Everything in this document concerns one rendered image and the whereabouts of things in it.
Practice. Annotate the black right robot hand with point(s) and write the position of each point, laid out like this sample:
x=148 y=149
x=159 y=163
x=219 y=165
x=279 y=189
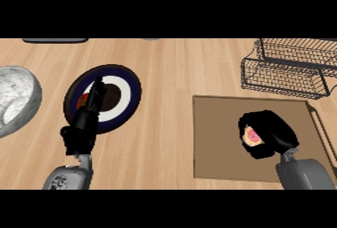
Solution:
x=274 y=130

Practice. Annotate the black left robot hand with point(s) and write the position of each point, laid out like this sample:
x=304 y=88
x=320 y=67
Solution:
x=83 y=124

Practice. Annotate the pink frosted cupcake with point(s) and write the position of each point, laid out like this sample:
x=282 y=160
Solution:
x=252 y=137

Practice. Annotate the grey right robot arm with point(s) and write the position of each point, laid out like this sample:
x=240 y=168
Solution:
x=305 y=172

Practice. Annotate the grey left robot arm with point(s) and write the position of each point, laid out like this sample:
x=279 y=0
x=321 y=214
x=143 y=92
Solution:
x=70 y=175

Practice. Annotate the brown square tray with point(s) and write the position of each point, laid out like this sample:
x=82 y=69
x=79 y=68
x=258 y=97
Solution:
x=219 y=136

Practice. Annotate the red and green fruit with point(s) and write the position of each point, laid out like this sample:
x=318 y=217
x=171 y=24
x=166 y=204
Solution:
x=82 y=100

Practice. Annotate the navy and white round plate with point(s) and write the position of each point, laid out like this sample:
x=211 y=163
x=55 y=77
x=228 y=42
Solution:
x=120 y=98

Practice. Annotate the white marble bowl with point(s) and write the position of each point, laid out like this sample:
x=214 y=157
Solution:
x=15 y=101

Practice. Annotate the dark grey flat appliance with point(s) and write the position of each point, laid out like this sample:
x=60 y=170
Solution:
x=55 y=40

